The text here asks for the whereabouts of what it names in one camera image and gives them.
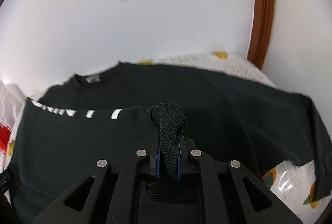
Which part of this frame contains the fruit-print tablecloth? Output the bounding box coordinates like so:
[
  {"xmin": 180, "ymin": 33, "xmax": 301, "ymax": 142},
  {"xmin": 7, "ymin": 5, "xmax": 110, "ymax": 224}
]
[{"xmin": 1, "ymin": 52, "xmax": 330, "ymax": 223}]

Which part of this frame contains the brown wooden door frame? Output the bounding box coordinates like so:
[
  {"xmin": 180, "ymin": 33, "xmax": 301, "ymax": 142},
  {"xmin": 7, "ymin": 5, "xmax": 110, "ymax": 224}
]
[{"xmin": 247, "ymin": 0, "xmax": 275, "ymax": 69}]

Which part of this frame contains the black sweatshirt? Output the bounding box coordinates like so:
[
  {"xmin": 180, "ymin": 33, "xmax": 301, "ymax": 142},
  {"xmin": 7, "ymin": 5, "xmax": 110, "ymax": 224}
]
[{"xmin": 9, "ymin": 63, "xmax": 331, "ymax": 223}]

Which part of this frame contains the red paper bag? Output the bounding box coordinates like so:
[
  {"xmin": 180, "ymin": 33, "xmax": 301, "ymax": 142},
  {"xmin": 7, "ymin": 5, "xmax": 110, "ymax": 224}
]
[{"xmin": 0, "ymin": 124, "xmax": 11, "ymax": 154}]

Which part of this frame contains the white plastic bag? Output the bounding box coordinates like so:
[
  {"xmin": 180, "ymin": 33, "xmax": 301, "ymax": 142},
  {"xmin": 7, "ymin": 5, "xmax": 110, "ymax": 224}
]
[{"xmin": 0, "ymin": 81, "xmax": 26, "ymax": 130}]

